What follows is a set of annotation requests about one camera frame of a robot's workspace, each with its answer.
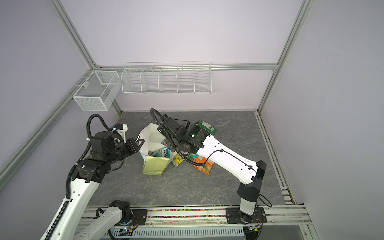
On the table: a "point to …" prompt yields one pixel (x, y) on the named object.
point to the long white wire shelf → (166, 78)
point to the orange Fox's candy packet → (207, 168)
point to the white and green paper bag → (153, 165)
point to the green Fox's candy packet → (207, 127)
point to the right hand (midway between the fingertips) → (175, 137)
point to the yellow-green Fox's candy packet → (177, 160)
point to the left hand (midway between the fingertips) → (144, 142)
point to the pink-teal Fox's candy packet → (163, 152)
